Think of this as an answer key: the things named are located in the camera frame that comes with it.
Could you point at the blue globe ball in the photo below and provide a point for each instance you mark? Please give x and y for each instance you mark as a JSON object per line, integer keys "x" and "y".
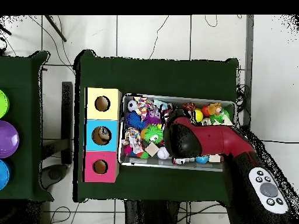
{"x": 202, "y": 159}

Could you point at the black flat bar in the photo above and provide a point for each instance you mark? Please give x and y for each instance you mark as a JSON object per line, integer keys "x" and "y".
{"x": 67, "y": 121}

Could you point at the green spiky ball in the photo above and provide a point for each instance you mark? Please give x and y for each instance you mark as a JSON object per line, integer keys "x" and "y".
{"x": 153, "y": 134}

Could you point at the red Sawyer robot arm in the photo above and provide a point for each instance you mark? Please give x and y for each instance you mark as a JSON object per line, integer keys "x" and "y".
{"x": 215, "y": 140}

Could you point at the blue spiky ball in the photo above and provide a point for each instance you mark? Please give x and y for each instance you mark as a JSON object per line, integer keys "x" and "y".
{"x": 135, "y": 121}

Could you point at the brown plush bear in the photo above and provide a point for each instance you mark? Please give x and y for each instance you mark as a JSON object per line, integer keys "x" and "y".
{"x": 215, "y": 109}

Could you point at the mint green cloth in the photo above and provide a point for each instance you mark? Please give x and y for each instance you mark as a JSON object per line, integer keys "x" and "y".
{"x": 161, "y": 104}

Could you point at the green plastic bowl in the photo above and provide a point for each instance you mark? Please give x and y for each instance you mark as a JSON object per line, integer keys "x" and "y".
{"x": 3, "y": 103}

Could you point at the purple plastic bowl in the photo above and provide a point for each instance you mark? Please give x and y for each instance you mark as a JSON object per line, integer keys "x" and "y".
{"x": 7, "y": 139}

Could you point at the wooden three-hole box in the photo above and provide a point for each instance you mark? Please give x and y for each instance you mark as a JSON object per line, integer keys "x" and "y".
{"x": 102, "y": 120}

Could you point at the black rod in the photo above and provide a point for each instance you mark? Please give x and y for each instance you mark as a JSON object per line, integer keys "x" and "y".
{"x": 55, "y": 28}

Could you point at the white baseball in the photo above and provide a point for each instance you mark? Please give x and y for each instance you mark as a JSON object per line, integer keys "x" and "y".
{"x": 162, "y": 153}

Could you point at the yellow ball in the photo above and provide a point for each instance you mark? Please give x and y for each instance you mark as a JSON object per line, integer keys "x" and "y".
{"x": 199, "y": 115}

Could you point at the dark green table cloth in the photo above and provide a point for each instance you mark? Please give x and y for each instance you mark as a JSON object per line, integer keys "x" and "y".
{"x": 154, "y": 74}
{"x": 28, "y": 116}

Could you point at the small soccer ball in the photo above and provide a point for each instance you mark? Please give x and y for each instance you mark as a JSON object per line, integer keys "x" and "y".
{"x": 132, "y": 106}

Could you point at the shallow clear mesh bin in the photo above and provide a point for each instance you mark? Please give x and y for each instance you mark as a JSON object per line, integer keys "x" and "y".
{"x": 140, "y": 161}

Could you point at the colourful patterned cloth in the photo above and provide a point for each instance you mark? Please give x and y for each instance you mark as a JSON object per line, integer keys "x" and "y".
{"x": 142, "y": 106}
{"x": 133, "y": 139}

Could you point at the purple spiky ball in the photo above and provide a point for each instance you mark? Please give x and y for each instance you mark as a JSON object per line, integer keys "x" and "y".
{"x": 153, "y": 119}

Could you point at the grey round base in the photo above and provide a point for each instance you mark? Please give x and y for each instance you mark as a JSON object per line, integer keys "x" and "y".
{"x": 55, "y": 175}

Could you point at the blue plastic bowl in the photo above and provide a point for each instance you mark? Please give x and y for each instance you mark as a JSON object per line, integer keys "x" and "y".
{"x": 3, "y": 175}

